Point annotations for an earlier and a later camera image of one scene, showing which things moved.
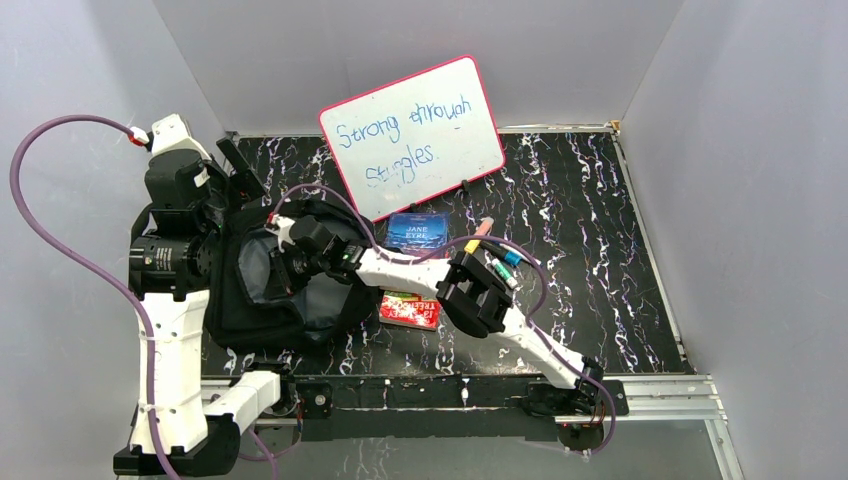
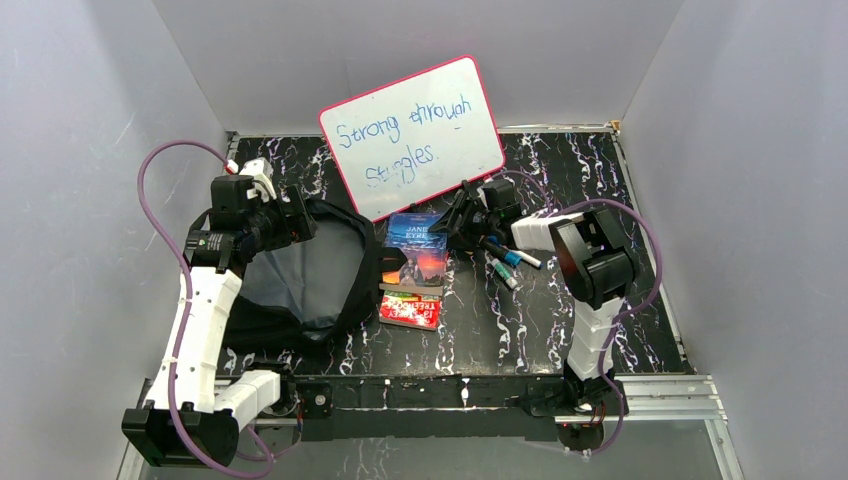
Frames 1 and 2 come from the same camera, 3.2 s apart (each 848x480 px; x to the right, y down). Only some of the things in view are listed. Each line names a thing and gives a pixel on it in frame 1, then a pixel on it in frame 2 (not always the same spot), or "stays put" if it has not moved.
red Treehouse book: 409,309 stays put
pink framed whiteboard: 404,141 stays put
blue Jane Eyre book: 418,233 stays put
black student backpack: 242,305 stays put
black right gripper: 280,263 to 465,206
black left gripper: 237,175 to 295,216
